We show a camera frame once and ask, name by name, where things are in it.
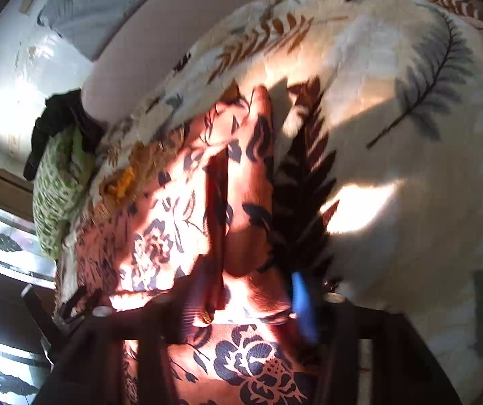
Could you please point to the black cloth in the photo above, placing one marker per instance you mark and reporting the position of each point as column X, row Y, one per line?
column 62, row 114

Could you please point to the orange floral cloth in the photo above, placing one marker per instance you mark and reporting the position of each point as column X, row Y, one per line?
column 249, row 202

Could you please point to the green patterned pillow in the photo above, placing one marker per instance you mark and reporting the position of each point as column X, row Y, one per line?
column 55, row 185

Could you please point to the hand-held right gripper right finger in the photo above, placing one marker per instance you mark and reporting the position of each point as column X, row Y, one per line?
column 305, row 308

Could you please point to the light blue pillow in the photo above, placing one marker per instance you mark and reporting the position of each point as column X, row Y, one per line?
column 93, row 4

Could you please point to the mustard yellow cloth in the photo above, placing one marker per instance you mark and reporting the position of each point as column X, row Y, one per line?
column 118, row 183

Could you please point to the wooden wardrobe with glass panel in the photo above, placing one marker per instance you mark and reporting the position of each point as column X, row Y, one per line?
column 1, row 236

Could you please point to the leaf print blanket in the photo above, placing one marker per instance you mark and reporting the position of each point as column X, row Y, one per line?
column 393, row 105

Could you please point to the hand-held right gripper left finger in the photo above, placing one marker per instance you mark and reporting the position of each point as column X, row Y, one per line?
column 190, row 312

